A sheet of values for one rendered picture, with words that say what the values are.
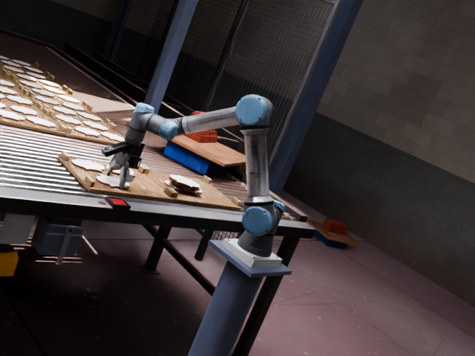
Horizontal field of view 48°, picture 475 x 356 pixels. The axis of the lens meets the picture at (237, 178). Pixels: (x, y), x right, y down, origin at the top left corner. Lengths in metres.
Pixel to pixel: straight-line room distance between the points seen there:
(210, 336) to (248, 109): 0.98
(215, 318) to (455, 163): 4.88
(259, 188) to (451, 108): 5.05
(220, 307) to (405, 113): 5.19
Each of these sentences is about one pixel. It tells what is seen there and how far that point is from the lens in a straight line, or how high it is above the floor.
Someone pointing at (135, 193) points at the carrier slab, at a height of 0.94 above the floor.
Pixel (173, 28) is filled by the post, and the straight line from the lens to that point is 4.32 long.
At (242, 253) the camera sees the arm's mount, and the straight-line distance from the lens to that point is 2.17.
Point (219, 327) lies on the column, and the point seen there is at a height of 0.55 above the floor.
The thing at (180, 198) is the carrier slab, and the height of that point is 0.94.
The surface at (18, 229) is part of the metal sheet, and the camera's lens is 2.00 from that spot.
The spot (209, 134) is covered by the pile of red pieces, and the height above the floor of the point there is 1.09.
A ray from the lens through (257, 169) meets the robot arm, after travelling 2.03.
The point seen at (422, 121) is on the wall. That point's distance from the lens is 7.00.
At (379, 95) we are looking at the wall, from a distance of 7.32.
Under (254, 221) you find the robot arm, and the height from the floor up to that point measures 1.07.
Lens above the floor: 1.63
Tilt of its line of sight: 13 degrees down
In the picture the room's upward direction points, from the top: 22 degrees clockwise
